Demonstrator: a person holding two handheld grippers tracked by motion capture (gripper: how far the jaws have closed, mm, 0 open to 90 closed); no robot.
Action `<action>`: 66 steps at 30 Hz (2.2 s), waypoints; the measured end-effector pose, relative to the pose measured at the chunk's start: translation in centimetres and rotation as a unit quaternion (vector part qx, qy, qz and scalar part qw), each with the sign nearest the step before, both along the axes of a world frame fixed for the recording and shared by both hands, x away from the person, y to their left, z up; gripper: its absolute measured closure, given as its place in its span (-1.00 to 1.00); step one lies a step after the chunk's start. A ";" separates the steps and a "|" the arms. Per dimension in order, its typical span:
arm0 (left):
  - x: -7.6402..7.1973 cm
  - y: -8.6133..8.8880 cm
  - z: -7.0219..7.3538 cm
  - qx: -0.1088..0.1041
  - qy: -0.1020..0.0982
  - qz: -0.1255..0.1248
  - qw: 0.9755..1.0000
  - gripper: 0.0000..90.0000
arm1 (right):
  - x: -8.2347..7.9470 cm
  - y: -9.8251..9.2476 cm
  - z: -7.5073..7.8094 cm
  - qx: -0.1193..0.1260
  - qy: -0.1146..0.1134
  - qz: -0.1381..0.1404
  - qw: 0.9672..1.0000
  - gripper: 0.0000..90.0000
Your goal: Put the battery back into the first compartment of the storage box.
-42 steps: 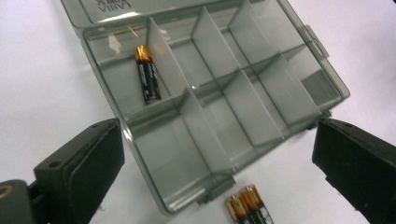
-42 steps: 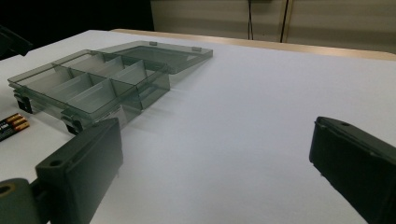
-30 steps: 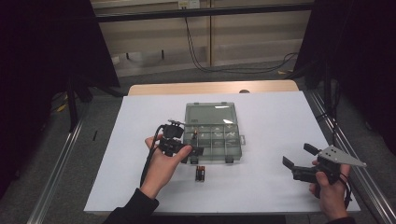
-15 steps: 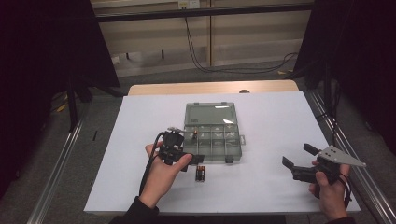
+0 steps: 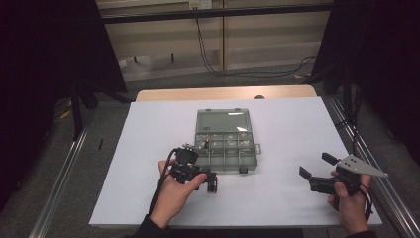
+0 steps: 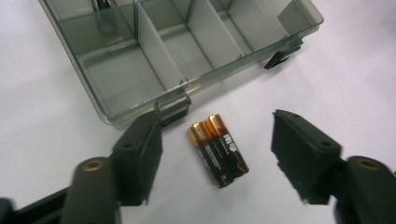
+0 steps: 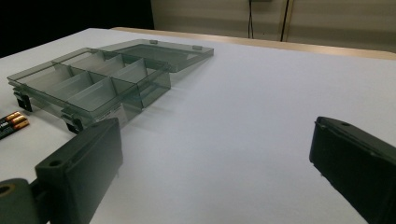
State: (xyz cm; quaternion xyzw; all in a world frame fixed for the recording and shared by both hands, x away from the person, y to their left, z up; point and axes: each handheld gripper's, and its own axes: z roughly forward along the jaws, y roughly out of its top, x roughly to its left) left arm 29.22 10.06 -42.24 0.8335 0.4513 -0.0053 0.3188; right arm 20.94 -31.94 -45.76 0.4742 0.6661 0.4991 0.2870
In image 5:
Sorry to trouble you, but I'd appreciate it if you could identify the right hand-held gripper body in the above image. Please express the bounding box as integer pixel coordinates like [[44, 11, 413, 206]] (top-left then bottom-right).
[[310, 154, 389, 196]]

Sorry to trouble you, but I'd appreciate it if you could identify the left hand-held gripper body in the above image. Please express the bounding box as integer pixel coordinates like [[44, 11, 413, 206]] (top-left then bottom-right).
[[170, 144, 202, 184]]

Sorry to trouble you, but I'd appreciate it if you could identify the grey plastic compartment box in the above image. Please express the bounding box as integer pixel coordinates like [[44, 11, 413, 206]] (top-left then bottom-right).
[[192, 108, 262, 175]]

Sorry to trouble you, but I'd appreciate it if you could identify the person's left hand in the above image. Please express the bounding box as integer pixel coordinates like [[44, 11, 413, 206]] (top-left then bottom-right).
[[149, 161, 208, 229]]

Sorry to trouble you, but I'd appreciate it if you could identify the person's right hand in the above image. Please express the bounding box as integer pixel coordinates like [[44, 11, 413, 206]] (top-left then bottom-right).
[[327, 174, 372, 235]]

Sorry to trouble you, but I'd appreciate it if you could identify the white table sheet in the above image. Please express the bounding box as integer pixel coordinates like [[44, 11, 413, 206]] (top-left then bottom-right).
[[88, 96, 383, 228]]

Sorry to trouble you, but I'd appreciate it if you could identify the wooden table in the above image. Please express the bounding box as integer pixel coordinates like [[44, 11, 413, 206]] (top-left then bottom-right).
[[136, 84, 318, 103]]

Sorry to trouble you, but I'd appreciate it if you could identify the black metal stand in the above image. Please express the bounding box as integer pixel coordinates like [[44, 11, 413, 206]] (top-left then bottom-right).
[[70, 78, 100, 142]]

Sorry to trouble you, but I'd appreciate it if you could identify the dark curtain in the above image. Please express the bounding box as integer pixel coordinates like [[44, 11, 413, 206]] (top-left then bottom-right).
[[311, 0, 420, 167], [0, 0, 128, 212]]

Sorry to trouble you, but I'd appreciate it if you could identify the black horizontal bar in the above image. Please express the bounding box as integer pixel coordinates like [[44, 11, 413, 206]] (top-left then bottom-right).
[[100, 3, 333, 25]]

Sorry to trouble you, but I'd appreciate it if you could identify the left hand-held gripper cable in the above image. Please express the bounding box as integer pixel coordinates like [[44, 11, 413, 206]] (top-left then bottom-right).
[[148, 148, 181, 216]]

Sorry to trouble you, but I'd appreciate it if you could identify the hand-held gripper cable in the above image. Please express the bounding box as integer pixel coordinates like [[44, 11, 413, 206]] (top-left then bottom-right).
[[360, 182, 374, 222], [148, 148, 181, 216]]

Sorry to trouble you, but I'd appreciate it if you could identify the right hand-held gripper cable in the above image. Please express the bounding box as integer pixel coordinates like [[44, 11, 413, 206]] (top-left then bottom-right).
[[360, 182, 374, 222]]

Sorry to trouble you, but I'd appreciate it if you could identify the aluminium rail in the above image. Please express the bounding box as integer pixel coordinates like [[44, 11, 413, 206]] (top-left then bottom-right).
[[28, 127, 90, 238], [325, 95, 420, 238]]

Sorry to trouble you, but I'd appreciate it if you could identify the black floor cable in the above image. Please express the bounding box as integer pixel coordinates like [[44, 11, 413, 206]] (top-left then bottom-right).
[[195, 18, 317, 79]]

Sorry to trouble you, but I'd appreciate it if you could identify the white wall socket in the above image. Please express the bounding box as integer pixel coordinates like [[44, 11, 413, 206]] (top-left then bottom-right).
[[188, 0, 213, 10]]

